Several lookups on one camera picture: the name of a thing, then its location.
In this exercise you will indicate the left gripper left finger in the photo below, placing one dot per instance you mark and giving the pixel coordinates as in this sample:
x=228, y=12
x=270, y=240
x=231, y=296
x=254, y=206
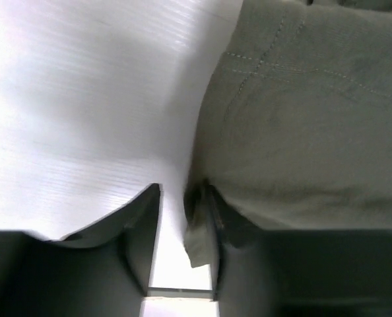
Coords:
x=100, y=270

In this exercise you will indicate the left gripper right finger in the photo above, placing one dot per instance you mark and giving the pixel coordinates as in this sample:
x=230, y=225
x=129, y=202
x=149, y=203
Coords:
x=258, y=272

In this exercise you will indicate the olive green shorts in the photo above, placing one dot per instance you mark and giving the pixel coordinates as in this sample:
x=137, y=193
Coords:
x=295, y=127

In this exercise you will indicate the front aluminium rail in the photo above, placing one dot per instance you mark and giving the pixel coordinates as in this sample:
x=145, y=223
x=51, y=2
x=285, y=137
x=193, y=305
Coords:
x=179, y=293

